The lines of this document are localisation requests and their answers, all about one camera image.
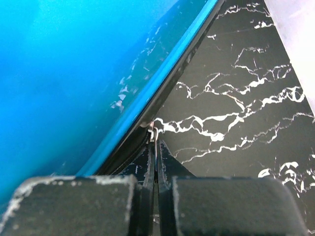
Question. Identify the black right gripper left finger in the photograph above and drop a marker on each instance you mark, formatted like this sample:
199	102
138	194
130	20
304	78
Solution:
115	205

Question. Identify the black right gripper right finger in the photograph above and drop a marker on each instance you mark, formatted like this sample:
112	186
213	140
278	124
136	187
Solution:
222	206

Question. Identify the blue fish-print suitcase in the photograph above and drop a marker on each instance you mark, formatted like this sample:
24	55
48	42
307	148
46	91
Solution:
75	74

